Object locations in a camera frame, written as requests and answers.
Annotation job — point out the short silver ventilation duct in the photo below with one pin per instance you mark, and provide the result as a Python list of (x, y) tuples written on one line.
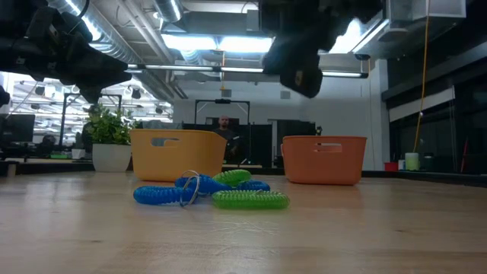
[(169, 9)]

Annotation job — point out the person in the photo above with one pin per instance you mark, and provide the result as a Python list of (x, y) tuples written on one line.
[(48, 141), (224, 123)]

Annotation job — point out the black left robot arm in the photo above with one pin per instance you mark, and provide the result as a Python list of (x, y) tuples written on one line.
[(11, 57)]

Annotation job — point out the black partition panel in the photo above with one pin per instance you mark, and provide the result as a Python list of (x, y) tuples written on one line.
[(255, 144)]

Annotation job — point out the pale green cup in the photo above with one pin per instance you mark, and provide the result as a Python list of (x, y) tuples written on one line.
[(411, 161)]

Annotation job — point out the black screen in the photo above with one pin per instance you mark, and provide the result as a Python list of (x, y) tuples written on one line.
[(296, 127)]

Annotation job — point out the flat ceiling light panel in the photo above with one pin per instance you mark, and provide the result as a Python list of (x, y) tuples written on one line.
[(190, 42)]

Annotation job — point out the black gantry frame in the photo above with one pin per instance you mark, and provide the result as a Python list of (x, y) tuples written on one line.
[(222, 101)]

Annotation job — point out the yellow plastic bin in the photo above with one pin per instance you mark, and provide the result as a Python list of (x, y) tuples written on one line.
[(190, 160)]

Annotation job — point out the black computer monitor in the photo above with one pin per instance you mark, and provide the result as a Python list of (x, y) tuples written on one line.
[(19, 127)]

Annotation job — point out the long linear ceiling light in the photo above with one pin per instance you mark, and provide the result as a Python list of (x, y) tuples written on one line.
[(342, 74)]

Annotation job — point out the black metal stand frame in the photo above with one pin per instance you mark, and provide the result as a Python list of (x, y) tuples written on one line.
[(112, 95)]

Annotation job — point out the green leafy plant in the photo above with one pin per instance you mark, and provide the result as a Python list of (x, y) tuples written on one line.
[(108, 129)]

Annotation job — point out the black ceiling spotlight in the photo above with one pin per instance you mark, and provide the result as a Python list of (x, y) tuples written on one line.
[(136, 94)]

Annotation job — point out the large white plant pot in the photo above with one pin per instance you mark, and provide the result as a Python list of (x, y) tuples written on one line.
[(111, 158)]

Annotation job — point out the red container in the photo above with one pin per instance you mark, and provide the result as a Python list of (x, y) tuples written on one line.
[(391, 166)]

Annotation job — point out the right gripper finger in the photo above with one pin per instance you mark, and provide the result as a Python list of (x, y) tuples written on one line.
[(302, 83)]

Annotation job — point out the orange plastic bin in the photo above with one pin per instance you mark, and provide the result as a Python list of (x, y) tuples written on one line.
[(323, 167)]

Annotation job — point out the grey cloth cover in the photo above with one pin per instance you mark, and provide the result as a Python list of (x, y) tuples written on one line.
[(156, 124)]

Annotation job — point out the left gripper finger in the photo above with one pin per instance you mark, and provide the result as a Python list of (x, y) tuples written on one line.
[(99, 68), (91, 93)]

